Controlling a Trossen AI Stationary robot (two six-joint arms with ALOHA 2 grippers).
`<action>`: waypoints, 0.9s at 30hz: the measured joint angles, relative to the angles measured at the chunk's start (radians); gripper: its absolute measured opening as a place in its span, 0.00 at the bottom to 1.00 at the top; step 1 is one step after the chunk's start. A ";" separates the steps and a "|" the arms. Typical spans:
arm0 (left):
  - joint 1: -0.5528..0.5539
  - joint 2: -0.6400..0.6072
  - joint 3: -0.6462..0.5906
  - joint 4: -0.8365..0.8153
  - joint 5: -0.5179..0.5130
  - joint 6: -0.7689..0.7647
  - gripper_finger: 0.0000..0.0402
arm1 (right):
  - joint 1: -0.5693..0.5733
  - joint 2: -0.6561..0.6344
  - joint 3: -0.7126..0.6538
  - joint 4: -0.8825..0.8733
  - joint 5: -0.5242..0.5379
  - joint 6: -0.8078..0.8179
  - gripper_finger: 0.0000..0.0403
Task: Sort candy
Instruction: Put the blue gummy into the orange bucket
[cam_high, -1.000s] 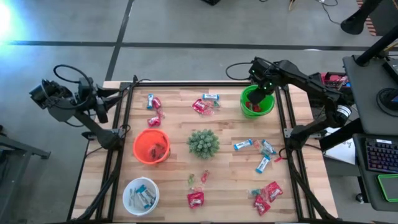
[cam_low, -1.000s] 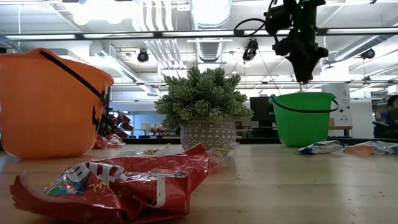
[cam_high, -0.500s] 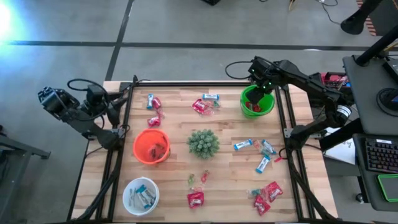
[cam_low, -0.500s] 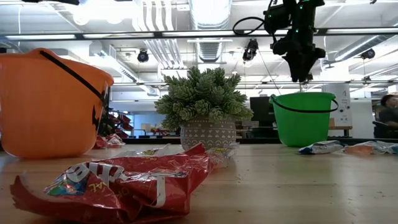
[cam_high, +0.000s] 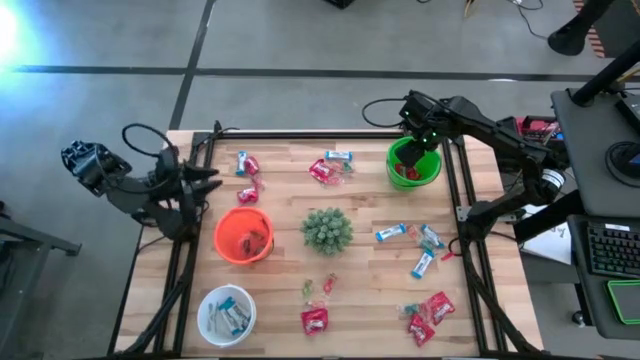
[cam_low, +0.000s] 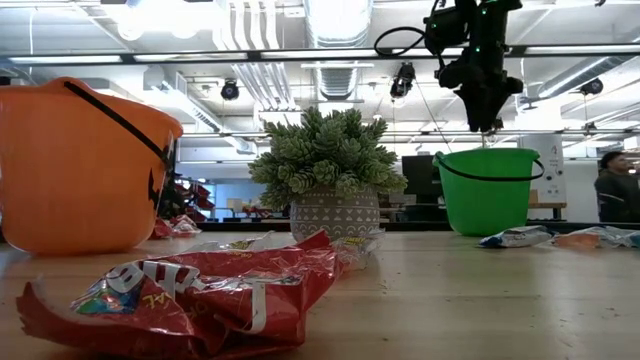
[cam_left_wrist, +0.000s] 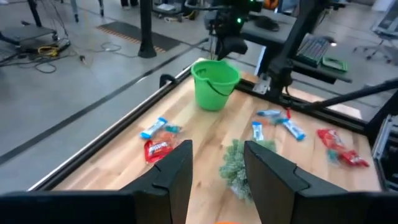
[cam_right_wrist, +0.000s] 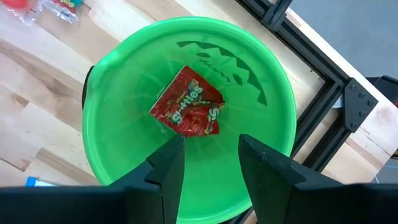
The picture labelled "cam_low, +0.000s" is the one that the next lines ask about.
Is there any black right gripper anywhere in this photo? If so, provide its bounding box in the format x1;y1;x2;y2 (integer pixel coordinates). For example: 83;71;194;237
438;52;524;132

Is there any blue white candy bar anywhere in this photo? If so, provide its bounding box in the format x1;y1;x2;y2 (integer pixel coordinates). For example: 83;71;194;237
478;225;555;250
584;225;640;250

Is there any clear wrapped red gummy candy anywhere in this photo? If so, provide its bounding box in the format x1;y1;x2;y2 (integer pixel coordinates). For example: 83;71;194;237
332;227;387;272

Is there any red Skittles candy bag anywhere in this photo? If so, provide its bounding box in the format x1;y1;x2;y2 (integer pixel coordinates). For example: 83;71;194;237
149;218;176;240
15;230;346;360
168;214;203;237

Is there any white pillar with sockets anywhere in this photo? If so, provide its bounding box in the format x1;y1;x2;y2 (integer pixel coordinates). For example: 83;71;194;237
517;133;569;205

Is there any black round spotlight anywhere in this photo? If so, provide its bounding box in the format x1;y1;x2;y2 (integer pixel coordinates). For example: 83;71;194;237
389;62;417;100
220;79;241;102
579;78;605;97

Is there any green plastic bucket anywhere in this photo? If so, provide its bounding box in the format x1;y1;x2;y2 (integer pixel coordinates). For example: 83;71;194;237
432;147;546;238

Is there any black monitor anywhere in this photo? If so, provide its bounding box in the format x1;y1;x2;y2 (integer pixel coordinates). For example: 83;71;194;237
401;154;444;205

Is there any wooden bench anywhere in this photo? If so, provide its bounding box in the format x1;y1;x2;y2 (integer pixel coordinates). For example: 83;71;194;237
527;201;570;221

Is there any black beam with light strips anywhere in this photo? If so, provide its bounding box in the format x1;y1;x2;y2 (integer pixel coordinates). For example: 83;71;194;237
0;45;640;65

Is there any artificial succulent in patterned pot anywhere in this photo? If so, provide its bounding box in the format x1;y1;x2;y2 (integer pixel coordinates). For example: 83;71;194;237
248;105;409;245

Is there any white pipe bundle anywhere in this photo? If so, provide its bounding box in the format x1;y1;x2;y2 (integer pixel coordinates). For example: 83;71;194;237
212;0;301;114

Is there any red storage bin rack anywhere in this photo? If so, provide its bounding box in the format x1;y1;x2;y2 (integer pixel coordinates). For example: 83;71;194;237
172;182;216;224

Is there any orange pumpkin bucket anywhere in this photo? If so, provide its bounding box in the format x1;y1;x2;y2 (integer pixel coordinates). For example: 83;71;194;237
0;76;184;257

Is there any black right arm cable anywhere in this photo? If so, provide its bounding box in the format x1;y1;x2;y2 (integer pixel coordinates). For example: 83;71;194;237
372;25;442;58

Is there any white ventilation duct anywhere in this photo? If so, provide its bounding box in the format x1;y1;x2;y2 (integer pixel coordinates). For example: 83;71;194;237
302;0;375;104

